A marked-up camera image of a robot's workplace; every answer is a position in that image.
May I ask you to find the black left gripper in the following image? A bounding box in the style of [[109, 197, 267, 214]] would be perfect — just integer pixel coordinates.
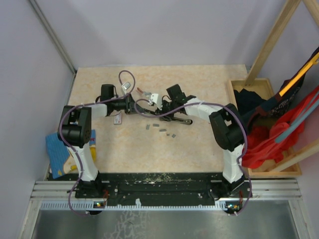
[[111, 93, 146, 115]]

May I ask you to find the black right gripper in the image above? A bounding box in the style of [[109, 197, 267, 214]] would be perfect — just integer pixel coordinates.
[[155, 100, 177, 122]]

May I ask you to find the black grey large stapler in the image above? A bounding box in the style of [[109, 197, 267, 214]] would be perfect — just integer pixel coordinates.
[[142, 109, 193, 125]]

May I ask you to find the pink white mini stapler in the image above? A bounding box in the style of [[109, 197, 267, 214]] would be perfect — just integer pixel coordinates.
[[137, 87, 152, 97]]

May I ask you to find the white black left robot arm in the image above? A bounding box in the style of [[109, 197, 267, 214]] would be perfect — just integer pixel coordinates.
[[58, 82, 135, 198]]

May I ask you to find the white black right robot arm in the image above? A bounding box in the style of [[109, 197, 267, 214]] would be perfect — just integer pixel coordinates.
[[149, 84, 247, 197]]

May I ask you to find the red white staple box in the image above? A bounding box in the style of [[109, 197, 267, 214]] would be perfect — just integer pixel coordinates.
[[114, 112, 122, 125]]

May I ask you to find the dark patterned cloth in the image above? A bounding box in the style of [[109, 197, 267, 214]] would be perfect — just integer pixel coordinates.
[[232, 49, 319, 124]]

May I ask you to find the blue yellow cartoon cloth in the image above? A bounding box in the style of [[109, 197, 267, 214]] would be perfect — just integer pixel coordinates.
[[45, 129, 98, 182]]

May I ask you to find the red cloth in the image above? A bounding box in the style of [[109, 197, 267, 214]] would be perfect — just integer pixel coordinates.
[[242, 87, 319, 169]]

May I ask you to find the wooden tray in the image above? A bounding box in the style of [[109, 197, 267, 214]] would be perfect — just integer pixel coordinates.
[[226, 78, 303, 178]]

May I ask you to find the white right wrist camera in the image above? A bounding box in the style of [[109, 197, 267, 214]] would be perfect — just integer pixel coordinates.
[[148, 94, 162, 110]]

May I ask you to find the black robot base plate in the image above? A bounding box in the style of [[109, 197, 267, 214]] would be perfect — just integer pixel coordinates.
[[75, 172, 251, 207]]

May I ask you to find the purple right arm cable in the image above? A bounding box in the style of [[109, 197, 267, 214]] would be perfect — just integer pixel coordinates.
[[134, 99, 252, 216]]

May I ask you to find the aluminium rail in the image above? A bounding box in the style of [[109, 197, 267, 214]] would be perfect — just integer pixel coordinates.
[[30, 180, 302, 212]]

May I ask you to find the light blue strap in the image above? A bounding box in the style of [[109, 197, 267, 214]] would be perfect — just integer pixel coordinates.
[[275, 101, 319, 143]]

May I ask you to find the wooden frame beam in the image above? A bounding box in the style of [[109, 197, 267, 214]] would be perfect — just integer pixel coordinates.
[[244, 0, 301, 86]]

